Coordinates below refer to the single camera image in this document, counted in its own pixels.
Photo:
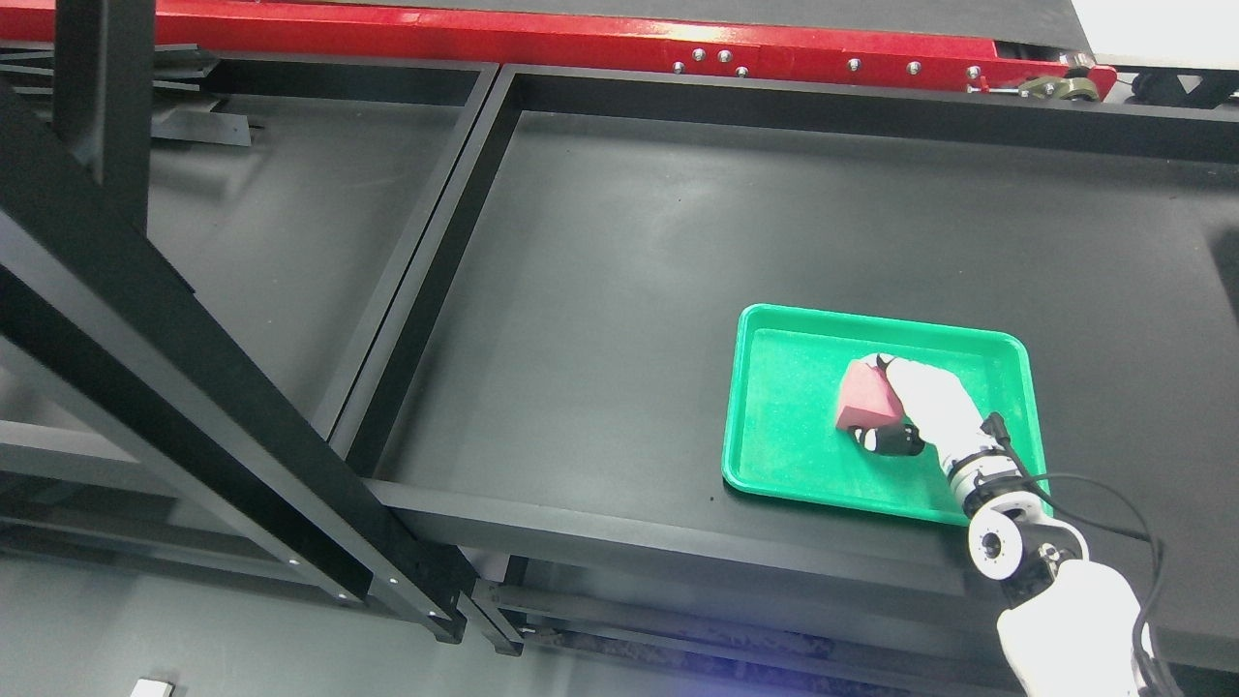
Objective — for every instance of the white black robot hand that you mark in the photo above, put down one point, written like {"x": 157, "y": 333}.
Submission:
{"x": 936, "y": 409}

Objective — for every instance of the pink foam block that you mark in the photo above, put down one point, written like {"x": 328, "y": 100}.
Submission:
{"x": 866, "y": 399}

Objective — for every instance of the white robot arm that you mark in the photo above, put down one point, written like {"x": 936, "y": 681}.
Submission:
{"x": 1073, "y": 626}

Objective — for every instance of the green plastic tray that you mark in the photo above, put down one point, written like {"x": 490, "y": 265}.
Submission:
{"x": 799, "y": 387}

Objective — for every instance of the black metal shelf right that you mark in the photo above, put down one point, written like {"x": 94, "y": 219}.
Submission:
{"x": 619, "y": 340}

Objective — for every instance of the black metal shelf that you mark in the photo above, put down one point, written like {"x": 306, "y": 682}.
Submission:
{"x": 217, "y": 219}
{"x": 619, "y": 340}

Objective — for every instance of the black metal shelf left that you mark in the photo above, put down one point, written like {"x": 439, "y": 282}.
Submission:
{"x": 217, "y": 219}

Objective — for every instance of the red metal beam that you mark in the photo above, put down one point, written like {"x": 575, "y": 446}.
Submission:
{"x": 660, "y": 46}

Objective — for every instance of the white table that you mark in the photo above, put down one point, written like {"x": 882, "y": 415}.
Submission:
{"x": 147, "y": 687}

